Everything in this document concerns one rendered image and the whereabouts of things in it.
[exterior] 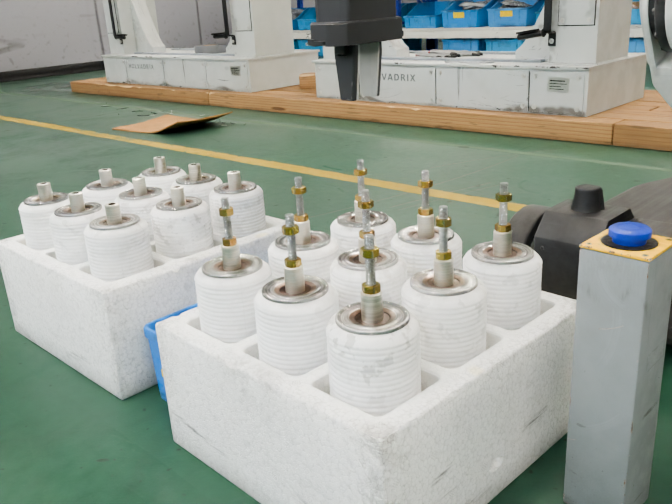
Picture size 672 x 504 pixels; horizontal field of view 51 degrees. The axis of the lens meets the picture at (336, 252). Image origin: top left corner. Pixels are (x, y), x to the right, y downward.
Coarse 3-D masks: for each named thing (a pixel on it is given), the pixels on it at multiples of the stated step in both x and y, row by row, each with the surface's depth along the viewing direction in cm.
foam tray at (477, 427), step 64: (192, 320) 91; (192, 384) 87; (256, 384) 76; (320, 384) 75; (448, 384) 72; (512, 384) 79; (192, 448) 92; (256, 448) 80; (320, 448) 71; (384, 448) 64; (448, 448) 72; (512, 448) 82
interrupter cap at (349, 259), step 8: (384, 248) 89; (344, 256) 88; (352, 256) 88; (384, 256) 87; (392, 256) 87; (344, 264) 85; (352, 264) 85; (360, 264) 85; (376, 264) 84; (384, 264) 84; (392, 264) 84
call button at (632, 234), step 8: (616, 224) 70; (624, 224) 70; (632, 224) 70; (640, 224) 70; (608, 232) 70; (616, 232) 68; (624, 232) 68; (632, 232) 68; (640, 232) 68; (648, 232) 68; (616, 240) 69; (624, 240) 68; (632, 240) 68; (640, 240) 68
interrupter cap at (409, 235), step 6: (408, 228) 97; (414, 228) 96; (438, 228) 96; (402, 234) 95; (408, 234) 95; (414, 234) 95; (438, 234) 95; (450, 234) 93; (402, 240) 93; (408, 240) 92; (414, 240) 92; (420, 240) 92; (426, 240) 92; (432, 240) 92; (438, 240) 91
